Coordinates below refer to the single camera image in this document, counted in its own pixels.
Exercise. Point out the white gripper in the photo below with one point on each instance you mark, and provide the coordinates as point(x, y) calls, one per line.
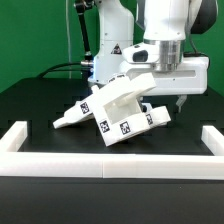
point(190, 77)

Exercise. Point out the white chair back frame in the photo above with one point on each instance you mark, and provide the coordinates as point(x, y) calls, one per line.
point(117, 90)

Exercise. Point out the white chair seat part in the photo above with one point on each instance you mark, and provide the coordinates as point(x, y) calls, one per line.
point(121, 121)

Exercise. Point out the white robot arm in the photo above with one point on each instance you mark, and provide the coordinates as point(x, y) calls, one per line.
point(151, 40)

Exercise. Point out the white U-shaped boundary frame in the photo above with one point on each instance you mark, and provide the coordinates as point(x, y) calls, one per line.
point(13, 162)

